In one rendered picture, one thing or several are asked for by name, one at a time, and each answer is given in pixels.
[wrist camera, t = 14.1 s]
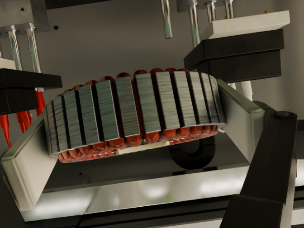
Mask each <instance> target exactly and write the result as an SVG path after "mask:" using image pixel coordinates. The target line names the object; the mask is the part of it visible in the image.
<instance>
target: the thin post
mask: <svg viewBox="0 0 304 228"><path fill-rule="evenodd" d="M160 3H161V13H162V20H163V27H164V34H165V39H170V38H173V31H172V24H171V14H170V7H169V0H160Z"/></svg>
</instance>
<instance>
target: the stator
mask: <svg viewBox="0 0 304 228"><path fill-rule="evenodd" d="M43 117H44V124H45V131H46V139H47V149H48V156H49V157H50V158H59V160H60V162H61V163H70V162H81V161H88V160H93V159H100V158H106V157H110V156H117V155H121V154H122V155H124V154H127V153H130V152H132V153H134V152H137V151H140V150H141V151H145V150H147V149H155V148H157V147H165V146H170V145H175V144H180V143H184V142H190V141H193V140H198V139H202V138H206V137H210V136H213V135H215V134H217V133H218V128H220V127H223V126H225V125H226V120H225V116H224V112H223V107H222V103H221V99H220V94H219V90H218V85H217V81H216V79H215V78H214V77H213V76H211V75H208V74H205V73H201V72H197V71H195V70H187V69H185V68H181V69H178V70H176V69H175V68H167V69H166V70H164V71H163V70H162V69H160V68H155V69H152V70H151V71H150V72H149V73H147V72H146V71H145V70H138V71H135V72H134V74H133V81H132V79H131V76H130V74H128V73H126V72H122V73H119V74H118V75H117V76H116V78H115V79H114V78H113V77H111V76H104V77H102V78H101V79H100V81H99V82H98V81H95V80H90V81H88V82H86V83H85V85H76V86H74V87H73V88H72V89H68V90H65V91H64V92H63V94H59V95H58V96H57V97H56V98H54V99H53V100H51V101H49V102H48V103H47V104H46V105H45V106H44V108H43Z"/></svg>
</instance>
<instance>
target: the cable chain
mask: <svg viewBox="0 0 304 228"><path fill-rule="evenodd" d="M199 141H200V143H199V149H198V150H197V151H196V152H194V153H187V152H185V151H184V150H183V143H180V144H175V145H170V146H169V150H170V154H171V157H172V159H173V160H174V162H175V163H176V164H177V165H178V166H180V167H182V168H184V169H187V170H193V169H200V168H203V167H205V166H206V165H208V164H209V163H210V162H211V161H212V159H213V157H214V155H215V151H216V145H215V136H214V135H213V136H210V137H206V138H202V139H199Z"/></svg>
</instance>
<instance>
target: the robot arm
mask: <svg viewBox="0 0 304 228"><path fill-rule="evenodd" d="M216 81H217V85H218V90H219V94H220V99H221V103H222V107H223V112H224V116H225V120H226V125H225V126H223V127H222V128H223V130H224V131H225V132H226V134H227V135H228V136H229V137H230V138H231V140H232V141H233V142H234V143H235V145H236V146H237V147H238V149H239V150H240V151H241V152H242V154H243V155H244V156H245V158H246V159H247V160H248V161H249V162H250V166H249V169H248V172H247V175H246V178H245V181H244V183H243V186H242V189H241V191H240V194H239V195H238V194H233V195H232V197H231V199H230V201H229V204H228V207H227V209H226V212H225V214H224V217H223V220H222V222H221V224H220V227H219V228H291V220H292V211H293V201H294V193H295V180H296V178H297V160H304V119H298V116H297V114H295V113H293V112H289V111H276V110H274V109H273V108H271V107H270V106H268V105H267V104H265V103H264V102H260V101H257V100H255V101H251V100H249V99H248V98H247V97H245V96H244V95H242V94H241V93H239V92H238V91H237V90H235V89H234V88H232V87H231V86H230V85H228V84H227V83H225V82H224V81H223V80H221V79H220V78H219V79H216ZM57 160H58V158H50V157H49V156H48V146H47V139H46V131H45V124H44V117H43V112H42V113H41V114H40V115H39V116H38V117H37V118H36V120H35V121H34V122H33V123H32V124H31V125H30V126H29V127H28V129H27V130H26V131H25V132H24V133H23V134H22V135H21V136H20V138H19V139H18V140H17V141H16V142H15V143H14V144H13V146H12V147H11V148H10V149H9V150H7V151H5V152H4V153H3V154H2V155H1V157H0V228H28V227H27V225H26V223H25V221H24V219H23V217H22V215H21V213H20V211H22V212H23V211H28V210H33V209H34V207H35V205H36V203H37V201H38V199H39V197H40V195H41V193H42V191H43V189H44V187H45V184H46V182H47V181H48V179H49V176H50V174H51V172H52V170H53V168H54V166H55V164H56V162H57ZM15 201H16V203H17V205H16V203H15ZM19 210H20V211H19Z"/></svg>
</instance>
